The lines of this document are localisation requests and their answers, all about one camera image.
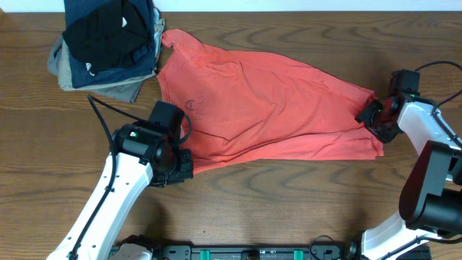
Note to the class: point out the black folded garment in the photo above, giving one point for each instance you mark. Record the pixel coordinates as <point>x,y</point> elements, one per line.
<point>113,36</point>

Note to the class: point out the red orange t-shirt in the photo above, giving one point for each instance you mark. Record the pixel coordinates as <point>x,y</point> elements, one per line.
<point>244,106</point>

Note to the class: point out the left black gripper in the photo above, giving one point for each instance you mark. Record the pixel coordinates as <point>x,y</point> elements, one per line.
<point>186,171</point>

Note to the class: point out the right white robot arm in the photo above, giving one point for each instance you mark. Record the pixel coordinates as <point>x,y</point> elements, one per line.
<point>427,210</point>

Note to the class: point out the navy blue folded garment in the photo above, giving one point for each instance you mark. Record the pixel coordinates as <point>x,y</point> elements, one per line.
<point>80,78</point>

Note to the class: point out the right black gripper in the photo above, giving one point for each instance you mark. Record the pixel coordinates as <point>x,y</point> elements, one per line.
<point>366,116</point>

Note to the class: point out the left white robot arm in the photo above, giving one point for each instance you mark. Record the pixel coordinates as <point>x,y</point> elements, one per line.
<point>142,154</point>

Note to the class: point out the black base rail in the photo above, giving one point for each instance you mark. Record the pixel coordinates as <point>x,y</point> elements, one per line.
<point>140,247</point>

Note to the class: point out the grey khaki folded garment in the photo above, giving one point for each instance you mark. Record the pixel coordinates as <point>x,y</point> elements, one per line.
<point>126,90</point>

